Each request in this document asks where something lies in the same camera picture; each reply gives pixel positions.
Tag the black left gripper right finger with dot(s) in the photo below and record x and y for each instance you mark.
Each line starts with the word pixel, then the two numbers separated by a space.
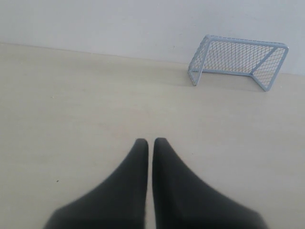
pixel 183 201

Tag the small light blue goal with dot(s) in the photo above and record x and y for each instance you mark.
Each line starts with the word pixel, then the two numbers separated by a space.
pixel 258 60

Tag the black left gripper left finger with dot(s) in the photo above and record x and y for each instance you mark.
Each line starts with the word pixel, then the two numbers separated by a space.
pixel 117 203

